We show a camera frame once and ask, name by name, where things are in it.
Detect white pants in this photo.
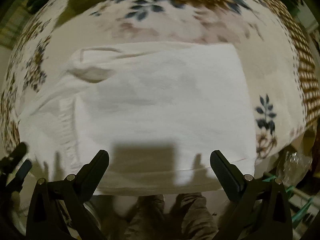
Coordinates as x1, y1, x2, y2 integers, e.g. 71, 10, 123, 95
18, 42, 256, 196

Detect green plastic clothes hanger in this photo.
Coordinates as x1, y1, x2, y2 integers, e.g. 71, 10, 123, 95
260, 174, 320, 228

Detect clear plastic bag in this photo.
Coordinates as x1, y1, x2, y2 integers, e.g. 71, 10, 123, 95
276, 151, 312, 186

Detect person's grey trouser legs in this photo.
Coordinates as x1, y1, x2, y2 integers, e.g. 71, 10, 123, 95
124, 192, 218, 239

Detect floral fleece blanket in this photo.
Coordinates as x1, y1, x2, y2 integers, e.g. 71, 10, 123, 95
1, 0, 319, 159

